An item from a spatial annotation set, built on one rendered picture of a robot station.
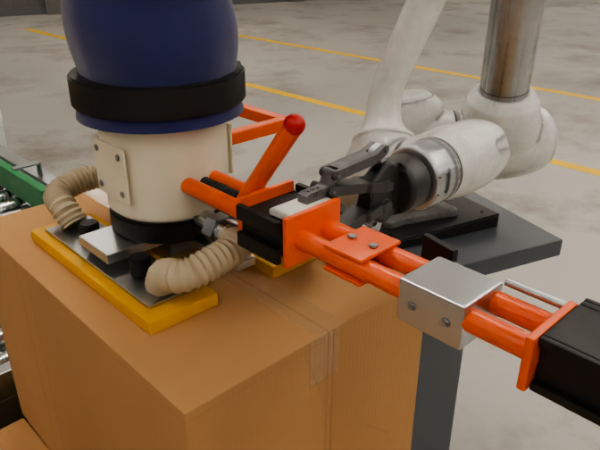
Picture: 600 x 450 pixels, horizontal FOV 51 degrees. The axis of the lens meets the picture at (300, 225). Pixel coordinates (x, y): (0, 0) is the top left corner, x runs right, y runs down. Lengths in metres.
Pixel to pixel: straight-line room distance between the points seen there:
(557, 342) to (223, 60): 0.50
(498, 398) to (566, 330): 1.66
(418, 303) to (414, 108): 0.84
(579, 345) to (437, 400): 1.23
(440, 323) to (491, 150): 0.41
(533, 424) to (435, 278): 1.57
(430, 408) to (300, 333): 1.01
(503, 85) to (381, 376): 0.69
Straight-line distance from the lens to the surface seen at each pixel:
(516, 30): 1.29
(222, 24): 0.78
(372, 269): 0.60
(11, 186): 2.31
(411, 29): 1.04
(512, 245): 1.42
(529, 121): 1.38
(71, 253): 0.93
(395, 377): 0.92
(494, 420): 2.10
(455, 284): 0.57
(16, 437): 1.29
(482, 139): 0.91
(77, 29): 0.79
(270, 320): 0.76
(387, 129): 1.00
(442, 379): 1.68
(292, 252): 0.66
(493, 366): 2.30
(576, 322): 0.53
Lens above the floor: 1.38
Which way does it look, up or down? 26 degrees down
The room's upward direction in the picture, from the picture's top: straight up
